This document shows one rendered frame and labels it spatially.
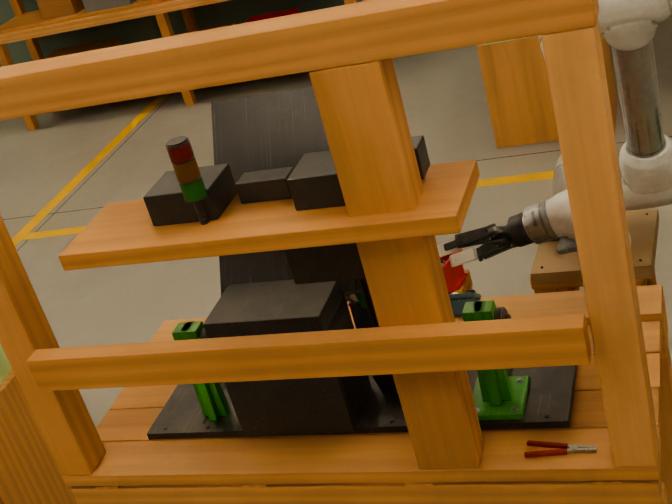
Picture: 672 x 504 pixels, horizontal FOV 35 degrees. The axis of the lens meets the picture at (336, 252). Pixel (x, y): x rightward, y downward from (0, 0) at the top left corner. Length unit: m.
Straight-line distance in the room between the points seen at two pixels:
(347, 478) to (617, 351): 0.73
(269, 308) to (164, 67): 0.69
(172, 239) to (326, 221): 0.35
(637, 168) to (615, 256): 0.97
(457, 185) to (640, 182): 1.00
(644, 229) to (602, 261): 1.13
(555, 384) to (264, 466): 0.73
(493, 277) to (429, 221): 2.85
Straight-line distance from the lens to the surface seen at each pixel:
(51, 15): 8.73
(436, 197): 2.11
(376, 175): 2.06
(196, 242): 2.22
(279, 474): 2.59
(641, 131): 2.95
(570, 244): 3.15
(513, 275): 4.85
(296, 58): 2.01
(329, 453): 2.60
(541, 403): 2.55
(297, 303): 2.49
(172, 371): 2.44
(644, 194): 3.07
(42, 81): 2.25
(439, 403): 2.33
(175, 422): 2.87
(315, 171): 2.18
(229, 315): 2.54
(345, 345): 2.23
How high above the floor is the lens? 2.44
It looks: 27 degrees down
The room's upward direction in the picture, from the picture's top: 16 degrees counter-clockwise
